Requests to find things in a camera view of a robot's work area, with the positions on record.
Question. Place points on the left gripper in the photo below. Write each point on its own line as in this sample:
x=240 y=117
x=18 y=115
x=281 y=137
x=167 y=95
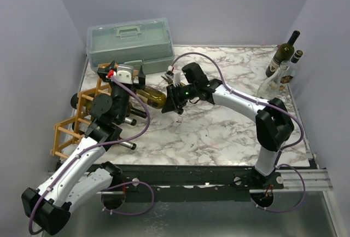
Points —
x=140 y=84

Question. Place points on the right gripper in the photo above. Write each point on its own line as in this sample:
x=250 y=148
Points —
x=174 y=98

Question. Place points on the brown label wine bottle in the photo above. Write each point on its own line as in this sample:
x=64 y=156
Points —
x=152 y=97

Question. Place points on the green bottle silver neck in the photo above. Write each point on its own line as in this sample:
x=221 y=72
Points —
x=137 y=112

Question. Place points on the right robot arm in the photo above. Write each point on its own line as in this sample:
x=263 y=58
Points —
x=272 y=122

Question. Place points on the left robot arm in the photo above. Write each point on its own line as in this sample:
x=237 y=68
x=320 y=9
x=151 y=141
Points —
x=50 y=205

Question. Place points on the wooden wine rack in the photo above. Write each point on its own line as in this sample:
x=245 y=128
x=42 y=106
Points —
x=69 y=132

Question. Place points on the clear glass bottle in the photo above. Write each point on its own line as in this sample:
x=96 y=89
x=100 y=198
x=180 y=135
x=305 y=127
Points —
x=269 y=89

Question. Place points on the green bottle back right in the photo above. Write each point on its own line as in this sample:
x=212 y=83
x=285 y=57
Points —
x=283 y=53

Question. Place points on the small dark cap bottle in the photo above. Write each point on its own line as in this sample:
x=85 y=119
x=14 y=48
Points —
x=292 y=69

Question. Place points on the green plastic toolbox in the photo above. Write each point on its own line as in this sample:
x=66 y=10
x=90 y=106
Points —
x=143 y=43

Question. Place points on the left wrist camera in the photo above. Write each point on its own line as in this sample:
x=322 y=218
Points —
x=122 y=73

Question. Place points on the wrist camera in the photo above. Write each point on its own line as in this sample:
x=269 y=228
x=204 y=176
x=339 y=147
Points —
x=122 y=73
x=173 y=75

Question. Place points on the yellow handled pliers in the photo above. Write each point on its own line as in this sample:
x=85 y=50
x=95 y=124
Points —
x=167 y=79

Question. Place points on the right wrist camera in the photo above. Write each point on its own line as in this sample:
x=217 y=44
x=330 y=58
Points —
x=173 y=75

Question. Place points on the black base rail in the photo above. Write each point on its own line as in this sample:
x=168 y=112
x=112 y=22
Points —
x=169 y=183

